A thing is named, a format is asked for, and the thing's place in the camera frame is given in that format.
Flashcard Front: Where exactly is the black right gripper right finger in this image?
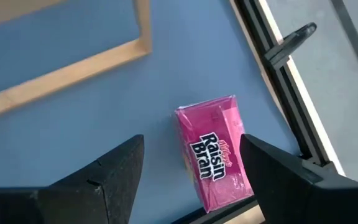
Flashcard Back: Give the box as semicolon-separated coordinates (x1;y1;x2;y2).
239;133;358;224

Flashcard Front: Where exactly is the black table clamp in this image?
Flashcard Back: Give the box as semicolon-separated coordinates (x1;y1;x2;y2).
263;22;318;72

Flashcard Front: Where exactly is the wooden slatted shelf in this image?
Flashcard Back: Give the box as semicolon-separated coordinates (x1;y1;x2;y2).
0;0;153;123

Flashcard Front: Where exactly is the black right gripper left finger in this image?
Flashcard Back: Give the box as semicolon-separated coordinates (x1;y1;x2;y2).
0;134;145;224

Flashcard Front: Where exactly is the pink Raisin Bran cereal box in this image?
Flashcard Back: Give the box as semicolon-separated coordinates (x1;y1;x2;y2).
174;95;255;214

